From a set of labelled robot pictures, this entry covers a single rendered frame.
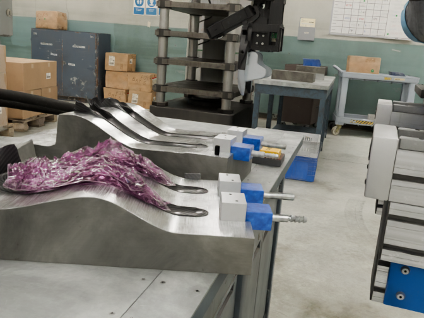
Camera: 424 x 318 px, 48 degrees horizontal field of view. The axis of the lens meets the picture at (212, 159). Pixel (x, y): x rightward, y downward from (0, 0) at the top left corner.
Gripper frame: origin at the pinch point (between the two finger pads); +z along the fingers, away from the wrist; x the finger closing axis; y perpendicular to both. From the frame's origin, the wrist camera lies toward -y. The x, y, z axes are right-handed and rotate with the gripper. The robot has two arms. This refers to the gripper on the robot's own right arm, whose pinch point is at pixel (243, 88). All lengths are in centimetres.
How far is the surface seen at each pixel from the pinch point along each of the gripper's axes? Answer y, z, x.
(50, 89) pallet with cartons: -320, 58, 391
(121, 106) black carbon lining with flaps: -30.4, 7.5, 1.7
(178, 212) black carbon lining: 0.4, 15.9, -40.0
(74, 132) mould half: -31.5, 11.1, -17.5
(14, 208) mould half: -17, 14, -55
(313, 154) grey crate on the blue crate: 2, 76, 300
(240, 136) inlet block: 0.9, 10.4, -2.4
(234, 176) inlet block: 5.8, 12.7, -27.2
